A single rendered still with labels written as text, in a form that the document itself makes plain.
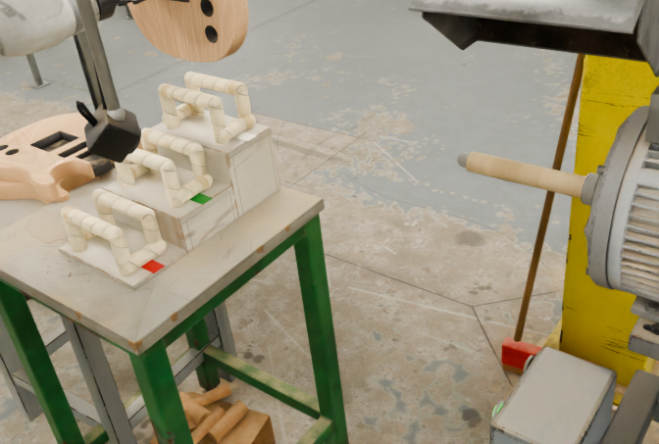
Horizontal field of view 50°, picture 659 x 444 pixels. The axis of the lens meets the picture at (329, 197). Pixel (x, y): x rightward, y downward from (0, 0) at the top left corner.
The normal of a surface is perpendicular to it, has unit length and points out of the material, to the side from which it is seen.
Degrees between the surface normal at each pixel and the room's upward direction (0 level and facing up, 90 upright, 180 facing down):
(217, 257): 0
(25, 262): 0
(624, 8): 38
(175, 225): 90
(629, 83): 90
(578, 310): 90
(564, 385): 0
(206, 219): 90
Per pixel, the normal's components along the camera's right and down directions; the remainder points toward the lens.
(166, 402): 0.80, 0.24
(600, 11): -0.44, -0.39
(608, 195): -0.56, -0.04
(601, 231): -0.61, 0.33
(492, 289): -0.10, -0.85
